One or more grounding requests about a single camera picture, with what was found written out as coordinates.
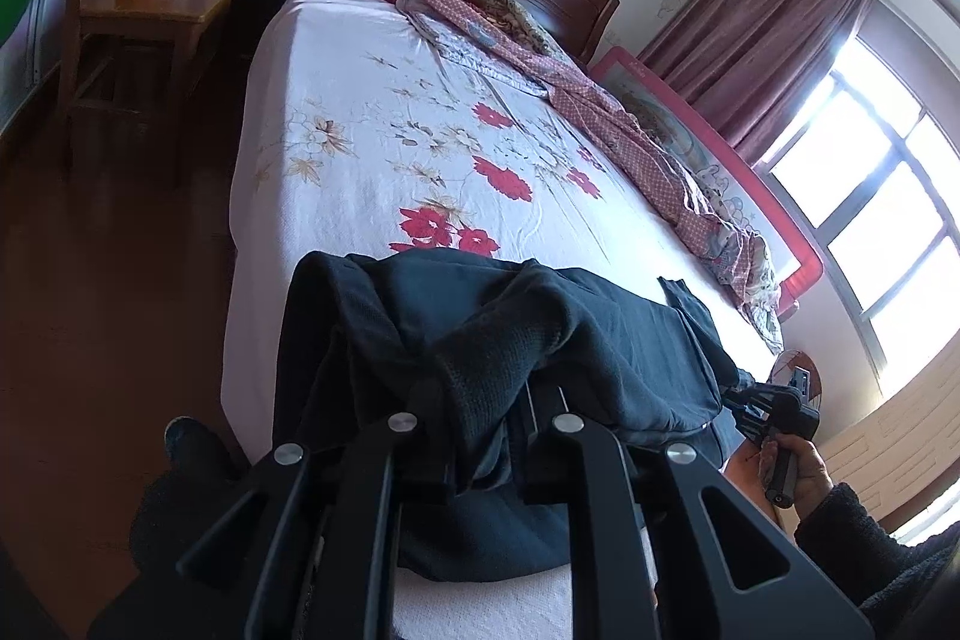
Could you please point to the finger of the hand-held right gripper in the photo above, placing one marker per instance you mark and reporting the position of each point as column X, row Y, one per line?
column 733, row 404

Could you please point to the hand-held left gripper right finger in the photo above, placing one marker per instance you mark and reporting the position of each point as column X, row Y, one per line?
column 592, row 482

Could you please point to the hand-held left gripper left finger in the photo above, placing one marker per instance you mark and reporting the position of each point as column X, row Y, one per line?
column 375, row 482

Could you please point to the dark pants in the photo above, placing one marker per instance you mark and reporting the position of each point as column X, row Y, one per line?
column 525, row 325

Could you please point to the person's right forearm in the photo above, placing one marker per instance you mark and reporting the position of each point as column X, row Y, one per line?
column 862, row 550

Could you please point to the person's right hand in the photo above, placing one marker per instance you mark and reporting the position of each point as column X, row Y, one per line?
column 814, row 467

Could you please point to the person's shoe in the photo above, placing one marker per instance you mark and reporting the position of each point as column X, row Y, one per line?
column 195, row 449

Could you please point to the person's leg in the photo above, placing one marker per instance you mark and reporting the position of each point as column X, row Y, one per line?
column 172, row 535

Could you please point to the window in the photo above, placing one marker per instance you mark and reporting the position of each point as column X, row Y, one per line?
column 885, row 197

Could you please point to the pink dotted quilt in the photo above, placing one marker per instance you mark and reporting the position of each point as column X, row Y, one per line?
column 600, row 115

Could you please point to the bed with floral sheet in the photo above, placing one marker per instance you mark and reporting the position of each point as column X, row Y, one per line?
column 375, row 145

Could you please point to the mauve curtain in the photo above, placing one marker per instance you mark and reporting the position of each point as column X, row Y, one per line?
column 765, row 33

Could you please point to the grey floral pillowcase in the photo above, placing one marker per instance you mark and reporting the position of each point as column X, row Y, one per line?
column 480, row 59

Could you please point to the beige floral pillow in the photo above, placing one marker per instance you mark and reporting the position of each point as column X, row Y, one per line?
column 525, row 25

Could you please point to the floral wardrobe door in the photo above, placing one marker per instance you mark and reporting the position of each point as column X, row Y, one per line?
column 30, row 10

